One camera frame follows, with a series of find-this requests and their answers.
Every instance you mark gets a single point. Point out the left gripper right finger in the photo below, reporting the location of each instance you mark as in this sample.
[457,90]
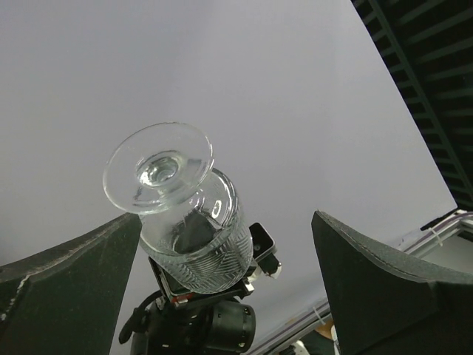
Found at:
[385,301]

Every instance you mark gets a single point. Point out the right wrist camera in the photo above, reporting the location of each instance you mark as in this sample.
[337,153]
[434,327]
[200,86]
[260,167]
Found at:
[265,262]

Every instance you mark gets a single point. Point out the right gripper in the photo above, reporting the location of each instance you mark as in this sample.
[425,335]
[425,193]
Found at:
[178,296]

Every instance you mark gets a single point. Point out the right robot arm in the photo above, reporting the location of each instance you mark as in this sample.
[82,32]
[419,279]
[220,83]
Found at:
[173,320]

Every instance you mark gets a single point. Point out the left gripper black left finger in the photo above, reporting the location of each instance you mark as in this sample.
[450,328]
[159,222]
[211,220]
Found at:
[66,299]

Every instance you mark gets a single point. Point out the small clear orange cup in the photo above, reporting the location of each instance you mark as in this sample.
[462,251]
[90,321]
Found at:
[192,221]

